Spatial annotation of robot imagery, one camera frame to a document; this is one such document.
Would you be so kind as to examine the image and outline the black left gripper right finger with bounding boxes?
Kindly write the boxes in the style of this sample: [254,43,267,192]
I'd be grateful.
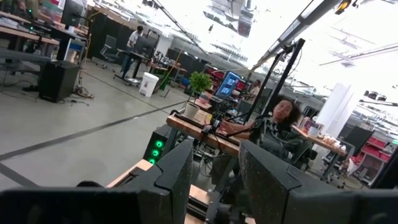
[238,139,340,224]

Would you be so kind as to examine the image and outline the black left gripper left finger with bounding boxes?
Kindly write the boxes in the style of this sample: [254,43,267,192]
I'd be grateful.
[124,139,194,224]

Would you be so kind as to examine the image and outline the black computer tower green lights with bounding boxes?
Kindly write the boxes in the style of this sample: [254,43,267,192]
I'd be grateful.
[142,124,172,166]

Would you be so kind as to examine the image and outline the person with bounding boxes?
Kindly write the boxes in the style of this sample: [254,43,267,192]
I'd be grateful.
[120,25,145,73]
[248,79,262,101]
[217,95,315,175]

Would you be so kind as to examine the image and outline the wooden top work desk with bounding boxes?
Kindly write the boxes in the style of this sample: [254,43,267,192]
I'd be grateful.
[165,113,241,158]

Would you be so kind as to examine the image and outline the white cup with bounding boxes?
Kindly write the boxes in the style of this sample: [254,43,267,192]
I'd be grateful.
[307,126,322,139]

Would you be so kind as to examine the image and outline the white plant pot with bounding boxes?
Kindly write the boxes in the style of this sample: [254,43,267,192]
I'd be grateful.
[183,102,200,121]

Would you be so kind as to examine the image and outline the white trash bin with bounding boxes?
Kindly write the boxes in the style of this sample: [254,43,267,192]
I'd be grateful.
[138,72,160,98]

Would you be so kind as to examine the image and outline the green potted plant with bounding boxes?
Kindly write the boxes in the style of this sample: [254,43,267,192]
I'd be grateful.
[188,71,213,95]

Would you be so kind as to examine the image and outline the blue lit computer monitor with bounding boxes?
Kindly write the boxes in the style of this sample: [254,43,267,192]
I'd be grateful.
[215,71,242,99]

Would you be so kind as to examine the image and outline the grey office chair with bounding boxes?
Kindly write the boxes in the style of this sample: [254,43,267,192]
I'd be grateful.
[98,34,121,70]

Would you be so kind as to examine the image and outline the black floor speaker box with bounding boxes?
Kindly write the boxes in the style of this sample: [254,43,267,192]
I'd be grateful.
[38,60,81,104]

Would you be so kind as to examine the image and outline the black desk monitor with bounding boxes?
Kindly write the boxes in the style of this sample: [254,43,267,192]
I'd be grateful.
[60,0,85,29]

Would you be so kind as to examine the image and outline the black metal frame stand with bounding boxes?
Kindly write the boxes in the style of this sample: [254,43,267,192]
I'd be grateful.
[244,38,306,124]

